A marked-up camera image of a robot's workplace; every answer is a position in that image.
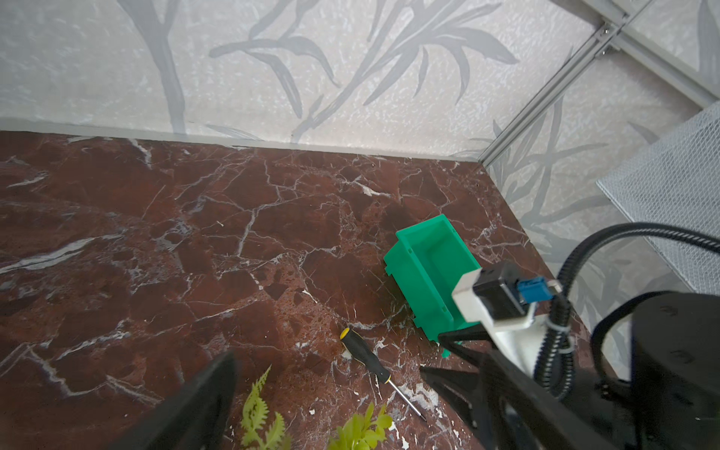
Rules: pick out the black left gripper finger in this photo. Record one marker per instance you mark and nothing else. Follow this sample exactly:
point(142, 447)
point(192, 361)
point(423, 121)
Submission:
point(194, 418)

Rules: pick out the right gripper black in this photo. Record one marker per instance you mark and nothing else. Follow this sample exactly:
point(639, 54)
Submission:
point(502, 406)

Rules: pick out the black yellow screwdriver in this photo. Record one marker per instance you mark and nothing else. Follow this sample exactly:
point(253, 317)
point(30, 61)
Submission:
point(360, 351)

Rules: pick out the green plastic bin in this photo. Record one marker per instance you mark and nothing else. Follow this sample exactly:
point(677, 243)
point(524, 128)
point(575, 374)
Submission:
point(427, 262)

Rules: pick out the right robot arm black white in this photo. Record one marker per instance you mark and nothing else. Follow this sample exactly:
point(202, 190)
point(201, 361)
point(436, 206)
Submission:
point(671, 400)

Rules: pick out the white pot with flowers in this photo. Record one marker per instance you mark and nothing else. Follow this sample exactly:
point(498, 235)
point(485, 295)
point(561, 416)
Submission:
point(260, 427)

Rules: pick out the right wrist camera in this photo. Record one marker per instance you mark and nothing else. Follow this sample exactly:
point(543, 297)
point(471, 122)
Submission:
point(505, 304)

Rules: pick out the white wire mesh basket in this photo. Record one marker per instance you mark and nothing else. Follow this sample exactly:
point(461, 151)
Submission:
point(674, 180)

